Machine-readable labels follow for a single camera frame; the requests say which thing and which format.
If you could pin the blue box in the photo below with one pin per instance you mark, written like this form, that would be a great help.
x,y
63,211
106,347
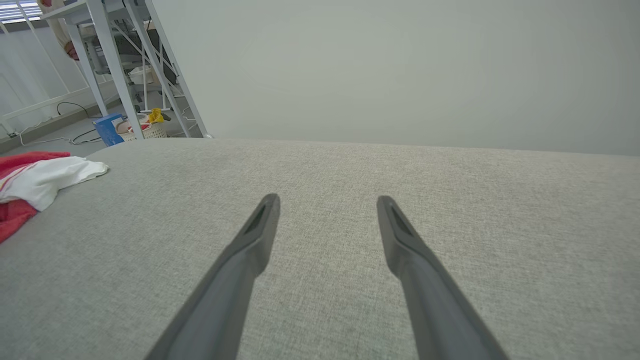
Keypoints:
x,y
107,130

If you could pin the white metal-legged desk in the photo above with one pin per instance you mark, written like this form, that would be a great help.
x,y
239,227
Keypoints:
x,y
114,65

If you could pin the white plastic laundry basket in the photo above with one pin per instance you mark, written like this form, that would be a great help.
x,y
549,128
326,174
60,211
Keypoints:
x,y
155,131

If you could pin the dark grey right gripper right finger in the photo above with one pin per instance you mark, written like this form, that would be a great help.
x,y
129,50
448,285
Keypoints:
x,y
425,285

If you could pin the white backdrop panel with frame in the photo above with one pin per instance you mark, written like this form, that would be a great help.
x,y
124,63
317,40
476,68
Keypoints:
x,y
400,65

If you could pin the red and white basketball jersey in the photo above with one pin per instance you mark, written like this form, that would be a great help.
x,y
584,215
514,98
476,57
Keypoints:
x,y
40,182

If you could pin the seated person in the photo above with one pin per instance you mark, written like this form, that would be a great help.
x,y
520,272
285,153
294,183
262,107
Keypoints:
x,y
61,32

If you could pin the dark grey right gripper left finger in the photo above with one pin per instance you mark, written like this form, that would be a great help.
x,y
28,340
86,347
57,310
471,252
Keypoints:
x,y
235,280

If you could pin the yellow cloth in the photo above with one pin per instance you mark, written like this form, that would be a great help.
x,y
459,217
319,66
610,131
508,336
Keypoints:
x,y
155,116

